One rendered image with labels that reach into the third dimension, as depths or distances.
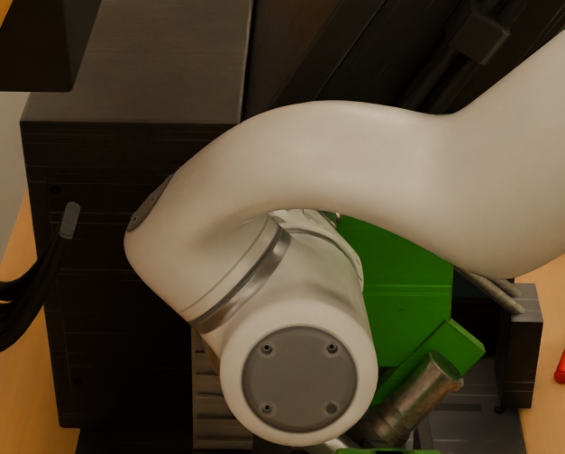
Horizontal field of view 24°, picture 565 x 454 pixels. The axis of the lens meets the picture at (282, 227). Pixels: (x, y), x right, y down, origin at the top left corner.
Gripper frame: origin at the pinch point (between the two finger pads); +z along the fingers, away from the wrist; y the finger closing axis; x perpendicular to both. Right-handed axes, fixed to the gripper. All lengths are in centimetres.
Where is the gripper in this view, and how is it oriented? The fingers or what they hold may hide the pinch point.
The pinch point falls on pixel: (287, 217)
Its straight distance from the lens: 99.0
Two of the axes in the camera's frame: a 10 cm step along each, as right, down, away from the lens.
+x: -7.3, 6.6, 1.8
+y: -6.9, -6.9, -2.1
